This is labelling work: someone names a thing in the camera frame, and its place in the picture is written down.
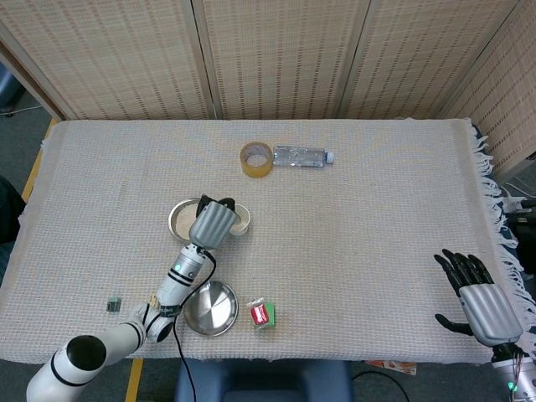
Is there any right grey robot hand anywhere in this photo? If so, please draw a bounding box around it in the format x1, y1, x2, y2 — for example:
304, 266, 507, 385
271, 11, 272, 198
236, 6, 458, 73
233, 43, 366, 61
433, 249, 524, 347

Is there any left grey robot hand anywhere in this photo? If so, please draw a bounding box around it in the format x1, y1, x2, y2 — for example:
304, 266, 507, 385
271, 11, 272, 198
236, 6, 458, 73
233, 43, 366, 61
188, 193, 240, 251

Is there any white paper cup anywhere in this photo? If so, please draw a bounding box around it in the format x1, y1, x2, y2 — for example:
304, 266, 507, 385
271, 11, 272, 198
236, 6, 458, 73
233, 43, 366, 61
228, 204, 252, 236

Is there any stainless steel bowl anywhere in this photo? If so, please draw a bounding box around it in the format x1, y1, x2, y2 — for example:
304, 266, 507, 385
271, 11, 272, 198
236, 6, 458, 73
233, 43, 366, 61
167, 198, 204, 243

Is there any stainless steel plate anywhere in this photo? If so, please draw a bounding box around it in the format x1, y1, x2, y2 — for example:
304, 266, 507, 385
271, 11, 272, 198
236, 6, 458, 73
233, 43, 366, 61
183, 281, 240, 337

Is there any yellow packing tape roll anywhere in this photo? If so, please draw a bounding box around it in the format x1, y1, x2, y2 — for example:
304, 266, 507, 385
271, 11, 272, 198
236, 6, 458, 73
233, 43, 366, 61
240, 142, 274, 178

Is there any black equipment box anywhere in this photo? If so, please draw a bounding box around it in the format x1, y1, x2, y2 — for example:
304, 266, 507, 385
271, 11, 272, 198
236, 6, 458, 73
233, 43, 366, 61
506, 211, 536, 286

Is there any red wrapped snack packet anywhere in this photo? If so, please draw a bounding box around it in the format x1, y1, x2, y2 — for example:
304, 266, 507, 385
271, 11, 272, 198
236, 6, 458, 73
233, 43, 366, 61
245, 296, 270, 330

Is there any green cube box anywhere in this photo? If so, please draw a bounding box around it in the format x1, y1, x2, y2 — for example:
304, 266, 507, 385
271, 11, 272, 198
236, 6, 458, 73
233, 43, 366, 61
257, 301, 277, 327

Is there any clear plastic water bottle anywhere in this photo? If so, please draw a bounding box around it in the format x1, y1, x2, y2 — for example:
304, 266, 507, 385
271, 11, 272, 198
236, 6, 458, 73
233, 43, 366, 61
272, 144, 335, 169

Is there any orange printed package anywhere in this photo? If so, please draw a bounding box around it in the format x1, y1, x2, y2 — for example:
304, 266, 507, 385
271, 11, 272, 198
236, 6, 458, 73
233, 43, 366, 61
363, 359, 418, 376

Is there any beige woven tablecloth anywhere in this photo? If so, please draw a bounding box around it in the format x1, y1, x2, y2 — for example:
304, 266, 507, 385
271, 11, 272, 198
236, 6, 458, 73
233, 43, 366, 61
0, 117, 536, 364

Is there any woven bamboo screen panel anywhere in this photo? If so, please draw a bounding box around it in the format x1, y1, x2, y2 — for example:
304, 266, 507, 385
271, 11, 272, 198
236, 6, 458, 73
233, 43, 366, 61
437, 0, 536, 181
192, 0, 372, 121
0, 0, 213, 122
338, 0, 523, 121

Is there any black object beside table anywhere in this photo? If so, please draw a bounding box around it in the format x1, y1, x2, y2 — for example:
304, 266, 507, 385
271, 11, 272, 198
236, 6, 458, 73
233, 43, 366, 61
0, 174, 27, 244

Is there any grey office chair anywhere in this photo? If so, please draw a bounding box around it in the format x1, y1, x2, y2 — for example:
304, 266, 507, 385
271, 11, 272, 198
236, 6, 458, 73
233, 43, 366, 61
0, 64, 26, 116

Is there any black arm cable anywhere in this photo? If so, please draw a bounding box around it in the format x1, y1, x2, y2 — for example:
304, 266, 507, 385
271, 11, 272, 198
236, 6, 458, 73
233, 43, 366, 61
172, 247, 218, 402

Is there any black floor cable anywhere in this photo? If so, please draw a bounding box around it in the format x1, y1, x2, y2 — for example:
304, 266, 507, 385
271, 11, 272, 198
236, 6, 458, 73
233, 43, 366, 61
351, 370, 410, 402

